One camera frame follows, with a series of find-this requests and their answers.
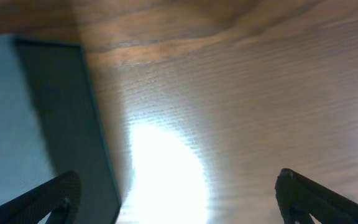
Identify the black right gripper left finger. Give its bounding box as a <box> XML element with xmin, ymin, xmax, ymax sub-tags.
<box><xmin>0</xmin><ymin>171</ymin><xmax>82</xmax><ymax>224</ymax></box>

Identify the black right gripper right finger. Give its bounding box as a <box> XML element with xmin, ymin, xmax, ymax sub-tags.
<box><xmin>275</xmin><ymin>168</ymin><xmax>358</xmax><ymax>224</ymax></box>

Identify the dark green box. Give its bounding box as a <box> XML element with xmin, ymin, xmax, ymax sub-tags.
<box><xmin>0</xmin><ymin>34</ymin><xmax>121</xmax><ymax>223</ymax></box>

